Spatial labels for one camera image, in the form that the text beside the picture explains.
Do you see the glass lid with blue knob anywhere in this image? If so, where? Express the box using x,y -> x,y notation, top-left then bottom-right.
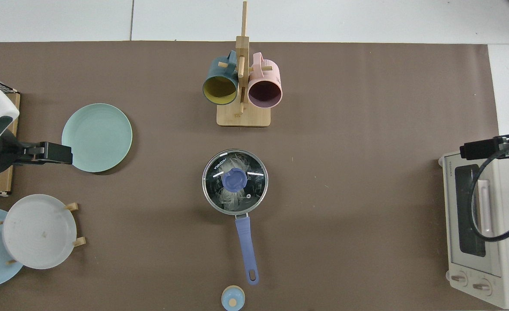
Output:
202,149 -> 269,215

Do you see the white vermicelli bundle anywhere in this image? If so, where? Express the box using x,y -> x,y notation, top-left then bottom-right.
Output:
211,155 -> 261,209

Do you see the pale green plate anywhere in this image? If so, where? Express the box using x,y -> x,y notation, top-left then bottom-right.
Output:
61,103 -> 133,173

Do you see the wooden plate rack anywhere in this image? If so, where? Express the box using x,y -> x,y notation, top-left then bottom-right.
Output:
0,202 -> 86,265

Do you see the grey-white plate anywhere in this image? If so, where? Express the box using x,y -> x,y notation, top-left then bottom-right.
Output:
2,194 -> 77,270

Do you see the brown table cloth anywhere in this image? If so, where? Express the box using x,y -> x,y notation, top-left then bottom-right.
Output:
0,41 -> 499,311

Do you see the dark teal cup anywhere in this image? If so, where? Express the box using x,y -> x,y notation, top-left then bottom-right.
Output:
202,51 -> 239,105

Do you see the wooden cup stand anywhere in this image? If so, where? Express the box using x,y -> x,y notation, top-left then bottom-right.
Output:
216,1 -> 271,127

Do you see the pink cup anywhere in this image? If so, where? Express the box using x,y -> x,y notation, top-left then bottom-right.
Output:
247,52 -> 283,108

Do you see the small blue round thing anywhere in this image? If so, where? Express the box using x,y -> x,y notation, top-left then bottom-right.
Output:
221,286 -> 245,311

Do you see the black pot with blue handle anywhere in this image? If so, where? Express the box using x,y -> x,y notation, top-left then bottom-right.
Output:
202,149 -> 269,286

